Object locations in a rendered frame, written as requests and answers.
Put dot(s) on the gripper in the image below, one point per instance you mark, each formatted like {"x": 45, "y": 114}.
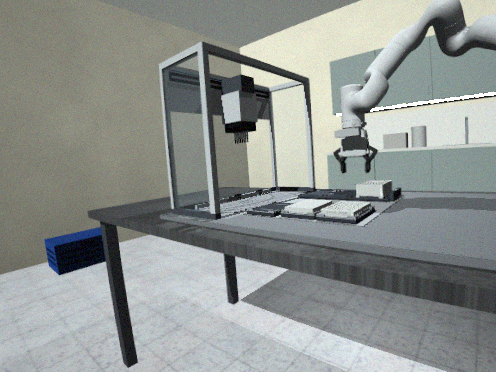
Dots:
{"x": 354, "y": 147}

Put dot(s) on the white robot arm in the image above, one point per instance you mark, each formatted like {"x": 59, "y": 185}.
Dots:
{"x": 454, "y": 39}

